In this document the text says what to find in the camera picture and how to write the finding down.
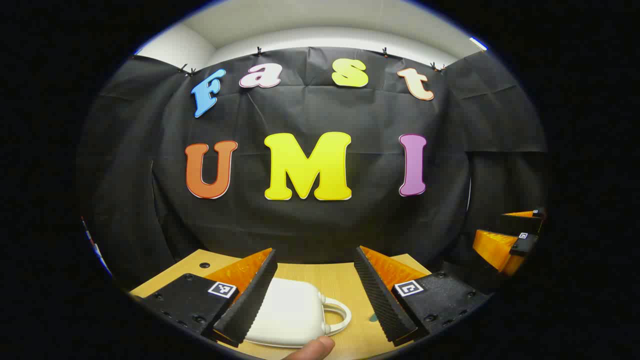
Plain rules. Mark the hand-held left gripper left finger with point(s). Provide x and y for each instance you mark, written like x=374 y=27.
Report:
x=252 y=300

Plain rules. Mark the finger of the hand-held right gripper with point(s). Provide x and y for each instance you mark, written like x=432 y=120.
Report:
x=492 y=247
x=520 y=214

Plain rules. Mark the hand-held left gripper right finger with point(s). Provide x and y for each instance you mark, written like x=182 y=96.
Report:
x=382 y=300

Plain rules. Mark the white suitcase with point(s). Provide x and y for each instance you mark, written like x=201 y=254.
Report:
x=290 y=310

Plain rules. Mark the black backdrop cloth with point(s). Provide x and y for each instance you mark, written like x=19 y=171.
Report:
x=300 y=225

